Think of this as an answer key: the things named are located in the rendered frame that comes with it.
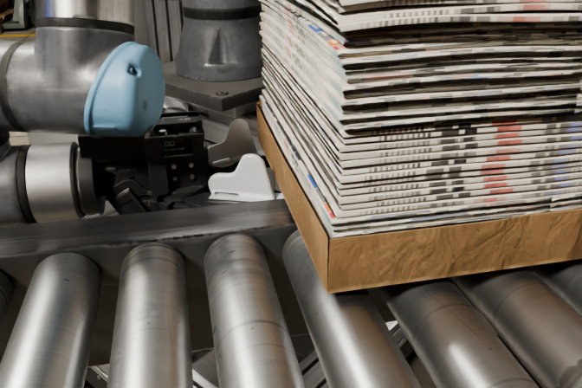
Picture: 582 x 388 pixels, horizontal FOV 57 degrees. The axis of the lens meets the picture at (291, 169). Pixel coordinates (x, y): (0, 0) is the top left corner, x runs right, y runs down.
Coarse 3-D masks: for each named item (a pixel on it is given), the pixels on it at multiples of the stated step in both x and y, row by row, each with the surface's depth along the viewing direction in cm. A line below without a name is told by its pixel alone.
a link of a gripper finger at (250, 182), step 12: (252, 156) 49; (240, 168) 49; (252, 168) 49; (264, 168) 49; (216, 180) 50; (228, 180) 50; (240, 180) 50; (252, 180) 50; (264, 180) 49; (216, 192) 51; (228, 192) 51; (240, 192) 50; (252, 192) 50; (264, 192) 50
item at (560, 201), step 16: (576, 112) 33; (576, 128) 35; (576, 144) 35; (560, 160) 35; (576, 160) 36; (560, 176) 36; (576, 176) 36; (560, 192) 36; (576, 192) 37; (560, 208) 37; (576, 208) 37
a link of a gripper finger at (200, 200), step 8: (208, 192) 51; (184, 200) 50; (192, 200) 50; (200, 200) 50; (208, 200) 50; (216, 200) 50; (224, 200) 50; (232, 200) 50; (176, 208) 50; (184, 208) 50
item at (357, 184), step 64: (320, 0) 31; (384, 0) 27; (448, 0) 28; (512, 0) 29; (576, 0) 30; (320, 64) 34; (384, 64) 29; (448, 64) 30; (512, 64) 31; (576, 64) 32; (320, 128) 35; (384, 128) 31; (448, 128) 32; (512, 128) 33; (320, 192) 36; (384, 192) 33; (448, 192) 34; (512, 192) 36
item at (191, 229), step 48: (0, 240) 42; (48, 240) 42; (96, 240) 42; (144, 240) 42; (192, 240) 43; (192, 288) 45; (288, 288) 47; (0, 336) 43; (96, 336) 45; (192, 336) 47
